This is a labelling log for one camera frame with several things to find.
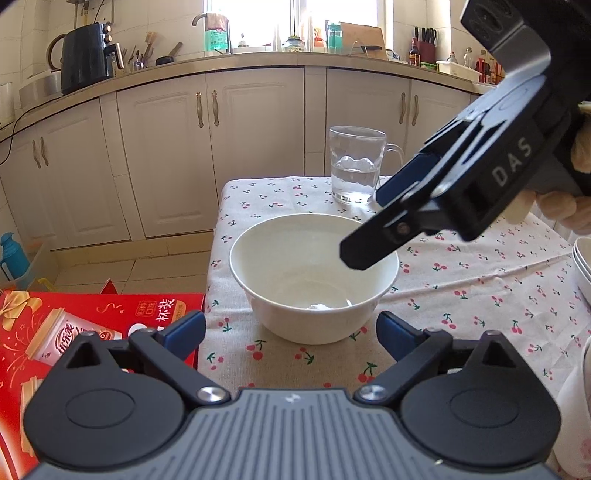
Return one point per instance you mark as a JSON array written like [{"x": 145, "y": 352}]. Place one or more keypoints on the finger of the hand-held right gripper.
[
  {"x": 369, "y": 249},
  {"x": 406, "y": 180}
]

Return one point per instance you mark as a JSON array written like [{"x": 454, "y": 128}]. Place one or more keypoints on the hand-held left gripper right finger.
[{"x": 395, "y": 334}]

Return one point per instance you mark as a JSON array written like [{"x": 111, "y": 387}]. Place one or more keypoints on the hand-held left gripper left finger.
[{"x": 187, "y": 330}]

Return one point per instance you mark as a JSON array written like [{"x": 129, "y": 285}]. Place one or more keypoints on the plain white bowl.
[{"x": 295, "y": 277}]

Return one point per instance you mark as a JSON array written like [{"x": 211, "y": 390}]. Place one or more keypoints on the stack of white bowls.
[{"x": 584, "y": 254}]

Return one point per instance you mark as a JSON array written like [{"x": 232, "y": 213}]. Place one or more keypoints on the person's right hand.
[{"x": 568, "y": 210}]

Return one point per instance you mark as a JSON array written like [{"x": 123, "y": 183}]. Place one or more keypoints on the glass mug with water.
[{"x": 351, "y": 180}]

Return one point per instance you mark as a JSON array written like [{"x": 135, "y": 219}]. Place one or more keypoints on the cherry-print tablecloth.
[{"x": 461, "y": 295}]

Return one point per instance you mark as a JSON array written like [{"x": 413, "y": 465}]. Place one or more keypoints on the white plastic tray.
[{"x": 457, "y": 69}]

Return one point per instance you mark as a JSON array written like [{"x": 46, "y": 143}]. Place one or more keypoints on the dark sauce bottle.
[{"x": 414, "y": 54}]

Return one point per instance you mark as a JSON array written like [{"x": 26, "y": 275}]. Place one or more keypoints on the black knife block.
[{"x": 427, "y": 50}]

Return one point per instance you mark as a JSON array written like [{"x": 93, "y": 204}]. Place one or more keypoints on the wooden cutting board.
[{"x": 364, "y": 39}]

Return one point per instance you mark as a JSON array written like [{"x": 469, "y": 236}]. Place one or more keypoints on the clear plastic storage bin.
[{"x": 45, "y": 261}]

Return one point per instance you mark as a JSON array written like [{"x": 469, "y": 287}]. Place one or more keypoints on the red printed cardboard box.
[{"x": 27, "y": 323}]

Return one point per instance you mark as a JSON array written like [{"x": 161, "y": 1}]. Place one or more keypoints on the teal water bottle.
[{"x": 334, "y": 37}]

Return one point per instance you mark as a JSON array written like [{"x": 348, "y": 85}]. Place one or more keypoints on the cream kitchen cabinet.
[{"x": 166, "y": 161}]

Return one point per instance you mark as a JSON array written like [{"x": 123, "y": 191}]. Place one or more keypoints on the teal thermos jug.
[{"x": 10, "y": 258}]

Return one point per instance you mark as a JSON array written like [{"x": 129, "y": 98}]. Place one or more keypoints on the grey kitchen countertop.
[{"x": 258, "y": 59}]

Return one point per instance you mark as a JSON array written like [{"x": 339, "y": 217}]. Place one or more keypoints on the white pink-floral bowl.
[{"x": 575, "y": 415}]

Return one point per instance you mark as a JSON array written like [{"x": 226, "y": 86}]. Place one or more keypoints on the chrome kitchen faucet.
[{"x": 228, "y": 37}]

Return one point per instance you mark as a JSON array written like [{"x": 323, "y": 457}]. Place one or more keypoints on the utensil holder with chopsticks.
[{"x": 136, "y": 57}]

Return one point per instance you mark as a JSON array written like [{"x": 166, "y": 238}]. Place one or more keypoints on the steel pot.
[{"x": 41, "y": 90}]

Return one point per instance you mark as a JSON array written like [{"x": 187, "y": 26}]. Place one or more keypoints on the black air fryer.
[{"x": 87, "y": 60}]

